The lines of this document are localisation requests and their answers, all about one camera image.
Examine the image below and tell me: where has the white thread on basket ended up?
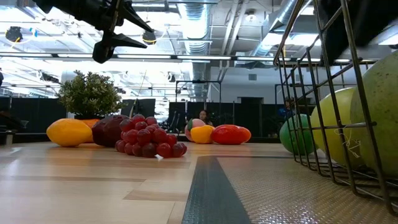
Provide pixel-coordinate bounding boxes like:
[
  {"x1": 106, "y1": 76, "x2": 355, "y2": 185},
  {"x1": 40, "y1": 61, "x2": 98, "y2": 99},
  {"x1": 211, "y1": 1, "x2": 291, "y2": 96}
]
[{"x1": 335, "y1": 126, "x2": 361, "y2": 153}]

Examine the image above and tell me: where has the pink peach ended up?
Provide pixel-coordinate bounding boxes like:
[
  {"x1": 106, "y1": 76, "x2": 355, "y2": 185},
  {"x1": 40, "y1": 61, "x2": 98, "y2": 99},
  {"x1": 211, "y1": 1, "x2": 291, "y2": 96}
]
[{"x1": 184, "y1": 118, "x2": 206, "y2": 142}]

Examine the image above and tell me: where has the dark green lime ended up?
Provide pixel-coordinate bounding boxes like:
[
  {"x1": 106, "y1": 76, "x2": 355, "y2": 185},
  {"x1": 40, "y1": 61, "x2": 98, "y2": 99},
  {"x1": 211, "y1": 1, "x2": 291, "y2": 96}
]
[{"x1": 279, "y1": 113, "x2": 315, "y2": 156}]

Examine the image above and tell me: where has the red grape bunch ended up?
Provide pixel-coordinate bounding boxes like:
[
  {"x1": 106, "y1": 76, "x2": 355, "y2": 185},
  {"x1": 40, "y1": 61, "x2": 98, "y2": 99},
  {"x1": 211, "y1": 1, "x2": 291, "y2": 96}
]
[{"x1": 114, "y1": 114, "x2": 188, "y2": 159}]

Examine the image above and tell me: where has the yellow green apple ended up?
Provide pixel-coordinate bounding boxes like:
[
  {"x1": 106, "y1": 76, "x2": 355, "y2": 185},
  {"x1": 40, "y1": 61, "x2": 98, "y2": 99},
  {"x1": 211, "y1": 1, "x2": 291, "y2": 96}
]
[{"x1": 310, "y1": 86, "x2": 364, "y2": 169}]

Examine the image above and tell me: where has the grey textured mat dark border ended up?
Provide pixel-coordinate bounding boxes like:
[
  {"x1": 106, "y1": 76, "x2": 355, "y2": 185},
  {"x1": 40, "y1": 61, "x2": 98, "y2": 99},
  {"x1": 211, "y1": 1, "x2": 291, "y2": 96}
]
[{"x1": 182, "y1": 154, "x2": 398, "y2": 224}]

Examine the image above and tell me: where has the yellow orange mango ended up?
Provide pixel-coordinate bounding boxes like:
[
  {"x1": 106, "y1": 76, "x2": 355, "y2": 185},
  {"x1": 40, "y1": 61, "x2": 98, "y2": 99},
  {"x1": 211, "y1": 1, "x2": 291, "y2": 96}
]
[
  {"x1": 46, "y1": 118, "x2": 93, "y2": 147},
  {"x1": 190, "y1": 124, "x2": 216, "y2": 144}
]

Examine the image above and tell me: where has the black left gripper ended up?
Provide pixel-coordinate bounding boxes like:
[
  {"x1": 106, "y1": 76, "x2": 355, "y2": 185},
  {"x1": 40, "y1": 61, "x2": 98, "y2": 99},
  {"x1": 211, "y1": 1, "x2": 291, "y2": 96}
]
[{"x1": 32, "y1": 0, "x2": 155, "y2": 65}]

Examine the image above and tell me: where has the potted green plant black pot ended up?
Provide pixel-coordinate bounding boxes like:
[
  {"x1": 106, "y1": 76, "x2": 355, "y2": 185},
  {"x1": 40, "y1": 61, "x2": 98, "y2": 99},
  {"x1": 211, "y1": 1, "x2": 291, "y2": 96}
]
[{"x1": 55, "y1": 70, "x2": 125, "y2": 119}]

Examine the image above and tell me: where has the metal wire basket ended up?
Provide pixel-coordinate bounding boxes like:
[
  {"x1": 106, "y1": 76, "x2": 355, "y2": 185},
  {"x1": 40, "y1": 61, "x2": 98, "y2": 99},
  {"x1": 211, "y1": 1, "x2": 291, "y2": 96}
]
[{"x1": 273, "y1": 0, "x2": 398, "y2": 217}]

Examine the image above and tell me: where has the person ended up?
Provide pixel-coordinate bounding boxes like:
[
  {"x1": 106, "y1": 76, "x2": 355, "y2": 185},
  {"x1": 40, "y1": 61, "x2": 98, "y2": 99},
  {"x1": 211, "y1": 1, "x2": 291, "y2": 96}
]
[
  {"x1": 278, "y1": 95, "x2": 298, "y2": 125},
  {"x1": 198, "y1": 109, "x2": 214, "y2": 127}
]

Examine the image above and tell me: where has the black ceiling spotlight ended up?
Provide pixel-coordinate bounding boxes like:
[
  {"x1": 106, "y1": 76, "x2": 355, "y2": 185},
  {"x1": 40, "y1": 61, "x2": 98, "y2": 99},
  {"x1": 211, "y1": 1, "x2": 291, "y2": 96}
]
[
  {"x1": 142, "y1": 29, "x2": 157, "y2": 45},
  {"x1": 5, "y1": 26, "x2": 24, "y2": 43}
]

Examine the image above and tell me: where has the dark maroon apple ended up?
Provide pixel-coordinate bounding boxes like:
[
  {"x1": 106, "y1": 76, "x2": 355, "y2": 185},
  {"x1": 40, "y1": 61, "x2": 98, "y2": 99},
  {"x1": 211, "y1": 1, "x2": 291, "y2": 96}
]
[{"x1": 91, "y1": 114, "x2": 130, "y2": 148}]

